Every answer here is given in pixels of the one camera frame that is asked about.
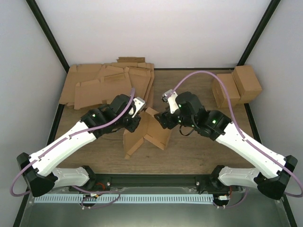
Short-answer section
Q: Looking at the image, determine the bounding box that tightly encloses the cardboard box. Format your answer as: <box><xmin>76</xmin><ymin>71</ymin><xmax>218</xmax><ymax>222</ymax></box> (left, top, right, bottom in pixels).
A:
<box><xmin>212</xmin><ymin>73</ymin><xmax>240</xmax><ymax>108</ymax></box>
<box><xmin>123</xmin><ymin>107</ymin><xmax>171</xmax><ymax>159</ymax></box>
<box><xmin>232</xmin><ymin>65</ymin><xmax>262</xmax><ymax>104</ymax></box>

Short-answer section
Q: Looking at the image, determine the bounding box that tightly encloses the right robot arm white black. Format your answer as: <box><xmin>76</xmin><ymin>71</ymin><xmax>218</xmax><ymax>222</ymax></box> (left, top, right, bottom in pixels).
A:
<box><xmin>155</xmin><ymin>90</ymin><xmax>297</xmax><ymax>200</ymax></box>

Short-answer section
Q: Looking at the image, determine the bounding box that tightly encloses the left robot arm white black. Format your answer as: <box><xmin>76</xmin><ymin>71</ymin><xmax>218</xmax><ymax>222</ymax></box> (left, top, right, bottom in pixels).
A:
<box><xmin>17</xmin><ymin>94</ymin><xmax>145</xmax><ymax>197</ymax></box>

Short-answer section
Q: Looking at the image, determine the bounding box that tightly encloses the stack of flat cardboard blanks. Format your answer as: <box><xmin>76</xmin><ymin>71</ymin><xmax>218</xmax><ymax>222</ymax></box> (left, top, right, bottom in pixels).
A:
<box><xmin>59</xmin><ymin>57</ymin><xmax>154</xmax><ymax>110</ymax></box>

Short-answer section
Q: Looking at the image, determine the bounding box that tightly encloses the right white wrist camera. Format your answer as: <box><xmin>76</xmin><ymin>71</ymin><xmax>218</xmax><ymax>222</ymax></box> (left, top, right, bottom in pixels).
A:
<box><xmin>161</xmin><ymin>89</ymin><xmax>179</xmax><ymax>114</ymax></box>

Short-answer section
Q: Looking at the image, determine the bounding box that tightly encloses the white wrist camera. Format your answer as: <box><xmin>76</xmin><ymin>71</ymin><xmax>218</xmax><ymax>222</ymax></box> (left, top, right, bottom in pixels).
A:
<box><xmin>129</xmin><ymin>97</ymin><xmax>146</xmax><ymax>118</ymax></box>
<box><xmin>161</xmin><ymin>89</ymin><xmax>179</xmax><ymax>114</ymax></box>

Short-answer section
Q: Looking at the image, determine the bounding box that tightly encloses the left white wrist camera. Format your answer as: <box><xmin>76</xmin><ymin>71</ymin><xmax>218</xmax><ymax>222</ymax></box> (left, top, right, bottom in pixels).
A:
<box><xmin>129</xmin><ymin>97</ymin><xmax>146</xmax><ymax>118</ymax></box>

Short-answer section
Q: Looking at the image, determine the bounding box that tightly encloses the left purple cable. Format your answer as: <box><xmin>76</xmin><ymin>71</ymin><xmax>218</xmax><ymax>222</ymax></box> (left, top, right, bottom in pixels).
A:
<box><xmin>9</xmin><ymin>88</ymin><xmax>137</xmax><ymax>210</ymax></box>

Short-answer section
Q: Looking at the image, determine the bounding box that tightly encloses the purple cable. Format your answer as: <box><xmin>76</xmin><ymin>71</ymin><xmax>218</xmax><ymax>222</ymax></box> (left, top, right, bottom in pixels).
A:
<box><xmin>9</xmin><ymin>88</ymin><xmax>137</xmax><ymax>210</ymax></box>
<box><xmin>169</xmin><ymin>70</ymin><xmax>303</xmax><ymax>209</ymax></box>

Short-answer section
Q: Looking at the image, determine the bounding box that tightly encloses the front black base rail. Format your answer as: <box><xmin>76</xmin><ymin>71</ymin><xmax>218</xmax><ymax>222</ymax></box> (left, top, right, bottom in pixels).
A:
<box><xmin>30</xmin><ymin>174</ymin><xmax>280</xmax><ymax>190</ymax></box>

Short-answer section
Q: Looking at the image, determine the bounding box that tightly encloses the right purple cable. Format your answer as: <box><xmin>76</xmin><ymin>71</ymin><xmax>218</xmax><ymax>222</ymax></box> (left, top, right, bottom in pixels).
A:
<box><xmin>169</xmin><ymin>70</ymin><xmax>303</xmax><ymax>209</ymax></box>

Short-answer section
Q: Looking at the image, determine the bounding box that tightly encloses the light blue slotted cable duct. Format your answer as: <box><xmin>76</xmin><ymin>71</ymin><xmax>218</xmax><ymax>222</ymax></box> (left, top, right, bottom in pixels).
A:
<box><xmin>34</xmin><ymin>194</ymin><xmax>214</xmax><ymax>205</ymax></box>

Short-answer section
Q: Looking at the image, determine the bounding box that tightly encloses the black aluminium frame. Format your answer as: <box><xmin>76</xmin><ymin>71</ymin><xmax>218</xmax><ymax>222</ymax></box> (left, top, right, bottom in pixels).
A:
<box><xmin>13</xmin><ymin>0</ymin><xmax>297</xmax><ymax>227</ymax></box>

